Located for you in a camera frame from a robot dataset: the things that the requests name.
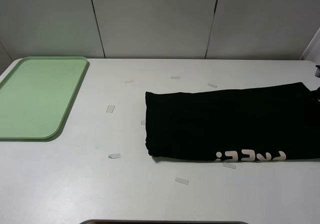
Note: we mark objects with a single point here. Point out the light green plastic tray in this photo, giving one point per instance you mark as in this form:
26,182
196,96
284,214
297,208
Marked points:
37,96

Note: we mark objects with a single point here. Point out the black short sleeve t-shirt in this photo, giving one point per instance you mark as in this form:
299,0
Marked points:
259,124

